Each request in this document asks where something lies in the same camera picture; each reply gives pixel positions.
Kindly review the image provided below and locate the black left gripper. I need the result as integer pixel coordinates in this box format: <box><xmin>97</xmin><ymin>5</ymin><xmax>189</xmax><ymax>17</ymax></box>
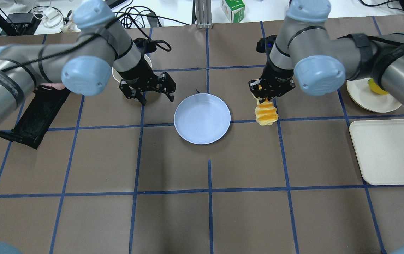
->
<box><xmin>119</xmin><ymin>63</ymin><xmax>176</xmax><ymax>106</ymax></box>

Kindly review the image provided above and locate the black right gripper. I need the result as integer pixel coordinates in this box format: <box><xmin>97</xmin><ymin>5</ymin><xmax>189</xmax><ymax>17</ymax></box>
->
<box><xmin>249</xmin><ymin>63</ymin><xmax>296</xmax><ymax>103</ymax></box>

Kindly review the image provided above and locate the sliced yellow bread loaf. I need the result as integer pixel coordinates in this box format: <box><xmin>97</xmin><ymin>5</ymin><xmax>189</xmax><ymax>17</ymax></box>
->
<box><xmin>254</xmin><ymin>98</ymin><xmax>279</xmax><ymax>126</ymax></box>

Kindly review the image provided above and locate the light blue plate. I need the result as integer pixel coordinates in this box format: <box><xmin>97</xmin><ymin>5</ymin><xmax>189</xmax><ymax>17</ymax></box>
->
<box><xmin>173</xmin><ymin>93</ymin><xmax>231</xmax><ymax>145</ymax></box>

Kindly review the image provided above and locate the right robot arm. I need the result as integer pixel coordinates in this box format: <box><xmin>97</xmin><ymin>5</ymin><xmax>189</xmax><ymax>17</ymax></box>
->
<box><xmin>248</xmin><ymin>0</ymin><xmax>404</xmax><ymax>106</ymax></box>

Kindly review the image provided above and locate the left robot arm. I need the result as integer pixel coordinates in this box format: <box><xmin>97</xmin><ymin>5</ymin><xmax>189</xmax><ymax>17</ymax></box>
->
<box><xmin>0</xmin><ymin>0</ymin><xmax>176</xmax><ymax>124</ymax></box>

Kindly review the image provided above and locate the pink plate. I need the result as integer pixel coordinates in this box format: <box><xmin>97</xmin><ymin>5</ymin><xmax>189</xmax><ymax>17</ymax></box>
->
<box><xmin>40</xmin><ymin>83</ymin><xmax>65</xmax><ymax>90</ymax></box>

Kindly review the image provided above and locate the cream round plate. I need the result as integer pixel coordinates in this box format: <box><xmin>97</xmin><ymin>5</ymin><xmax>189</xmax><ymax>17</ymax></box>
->
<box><xmin>347</xmin><ymin>78</ymin><xmax>402</xmax><ymax>113</ymax></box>

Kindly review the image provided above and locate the cream bowl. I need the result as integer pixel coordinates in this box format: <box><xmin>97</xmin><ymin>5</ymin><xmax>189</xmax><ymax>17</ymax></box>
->
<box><xmin>112</xmin><ymin>54</ymin><xmax>152</xmax><ymax>83</ymax></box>

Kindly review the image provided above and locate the green white carton box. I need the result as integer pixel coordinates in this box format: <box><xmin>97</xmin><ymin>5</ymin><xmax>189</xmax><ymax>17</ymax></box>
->
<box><xmin>220</xmin><ymin>0</ymin><xmax>245</xmax><ymax>23</ymax></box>

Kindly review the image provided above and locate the yellow lemon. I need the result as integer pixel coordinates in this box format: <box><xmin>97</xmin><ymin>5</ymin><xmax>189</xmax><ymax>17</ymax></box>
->
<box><xmin>367</xmin><ymin>78</ymin><xmax>389</xmax><ymax>95</ymax></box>

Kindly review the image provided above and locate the black dish rack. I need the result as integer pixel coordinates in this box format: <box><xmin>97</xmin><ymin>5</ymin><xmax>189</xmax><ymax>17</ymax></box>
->
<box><xmin>0</xmin><ymin>85</ymin><xmax>71</xmax><ymax>149</ymax></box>

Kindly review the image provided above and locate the cream rectangular tray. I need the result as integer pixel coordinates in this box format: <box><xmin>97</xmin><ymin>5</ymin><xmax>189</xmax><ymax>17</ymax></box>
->
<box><xmin>349</xmin><ymin>119</ymin><xmax>404</xmax><ymax>186</ymax></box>

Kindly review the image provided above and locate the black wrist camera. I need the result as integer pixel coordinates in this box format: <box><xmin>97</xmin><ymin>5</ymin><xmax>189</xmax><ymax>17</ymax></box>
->
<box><xmin>256</xmin><ymin>36</ymin><xmax>276</xmax><ymax>53</ymax></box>

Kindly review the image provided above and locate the aluminium frame post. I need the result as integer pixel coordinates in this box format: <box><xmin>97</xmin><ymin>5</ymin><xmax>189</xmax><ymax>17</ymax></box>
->
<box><xmin>192</xmin><ymin>0</ymin><xmax>213</xmax><ymax>29</ymax></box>

